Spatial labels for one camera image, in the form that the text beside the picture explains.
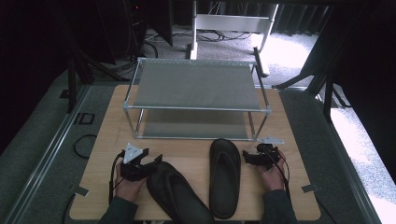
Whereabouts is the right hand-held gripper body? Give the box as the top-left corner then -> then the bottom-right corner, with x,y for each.
254,134 -> 285,171

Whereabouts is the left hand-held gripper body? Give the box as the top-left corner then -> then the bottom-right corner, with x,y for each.
120,142 -> 157,182

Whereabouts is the person's left hand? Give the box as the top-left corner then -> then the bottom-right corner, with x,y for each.
114,161 -> 148,203

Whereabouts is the person's right hand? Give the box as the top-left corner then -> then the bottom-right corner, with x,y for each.
255,150 -> 288,191

